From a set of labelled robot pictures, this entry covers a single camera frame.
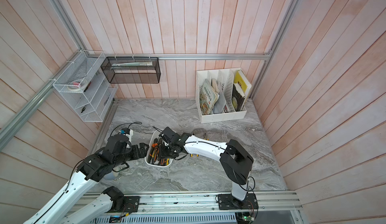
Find white plastic storage box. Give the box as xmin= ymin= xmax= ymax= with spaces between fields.
xmin=144 ymin=130 xmax=173 ymax=168

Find yellow handled pliers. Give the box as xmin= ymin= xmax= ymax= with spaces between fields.
xmin=203 ymin=131 xmax=209 ymax=140

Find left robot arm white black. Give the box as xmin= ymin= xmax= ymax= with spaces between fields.
xmin=25 ymin=134 xmax=149 ymax=224

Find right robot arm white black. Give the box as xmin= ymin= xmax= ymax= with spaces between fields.
xmin=158 ymin=127 xmax=254 ymax=201

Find orange black greener pliers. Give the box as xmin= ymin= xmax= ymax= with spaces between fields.
xmin=147 ymin=143 xmax=159 ymax=165

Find light blue alarm clock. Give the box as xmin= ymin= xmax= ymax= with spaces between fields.
xmin=104 ymin=166 xmax=126 ymax=181

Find colourful cover book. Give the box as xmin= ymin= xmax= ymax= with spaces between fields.
xmin=200 ymin=79 xmax=219 ymax=115

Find white file organizer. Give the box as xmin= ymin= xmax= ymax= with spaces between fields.
xmin=196 ymin=68 xmax=251 ymax=123

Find dark cover book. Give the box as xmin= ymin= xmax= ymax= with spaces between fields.
xmin=231 ymin=83 xmax=245 ymax=111

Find tape roll on shelf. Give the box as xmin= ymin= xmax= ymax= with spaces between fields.
xmin=67 ymin=79 xmax=89 ymax=92

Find yellow book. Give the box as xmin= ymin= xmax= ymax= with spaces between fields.
xmin=234 ymin=70 xmax=252 ymax=95

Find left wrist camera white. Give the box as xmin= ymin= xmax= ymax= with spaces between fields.
xmin=120 ymin=127 xmax=134 ymax=142

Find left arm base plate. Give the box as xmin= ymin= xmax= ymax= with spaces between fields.
xmin=109 ymin=196 xmax=140 ymax=214

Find aluminium rail frame front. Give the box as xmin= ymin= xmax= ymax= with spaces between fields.
xmin=66 ymin=191 xmax=303 ymax=216

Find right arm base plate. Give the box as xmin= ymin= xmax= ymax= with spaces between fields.
xmin=216 ymin=193 xmax=259 ymax=211

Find black mesh wall basket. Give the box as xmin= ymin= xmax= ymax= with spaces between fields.
xmin=101 ymin=57 xmax=161 ymax=84

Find white wire mesh shelf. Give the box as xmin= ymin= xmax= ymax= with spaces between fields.
xmin=53 ymin=51 xmax=118 ymax=122

